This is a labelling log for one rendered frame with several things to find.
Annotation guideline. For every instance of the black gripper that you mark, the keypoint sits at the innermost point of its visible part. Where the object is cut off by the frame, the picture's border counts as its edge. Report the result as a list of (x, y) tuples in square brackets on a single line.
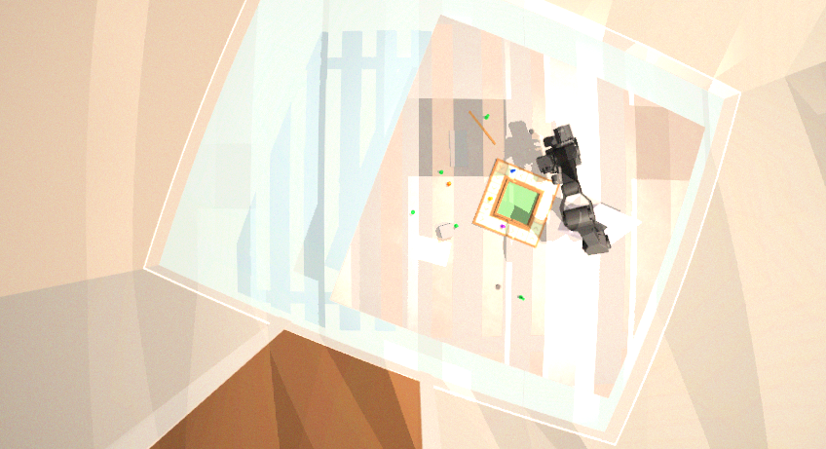
[(556, 178)]

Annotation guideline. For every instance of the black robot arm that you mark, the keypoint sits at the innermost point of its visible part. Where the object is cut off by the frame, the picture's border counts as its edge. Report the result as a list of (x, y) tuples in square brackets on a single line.
[(582, 219)]

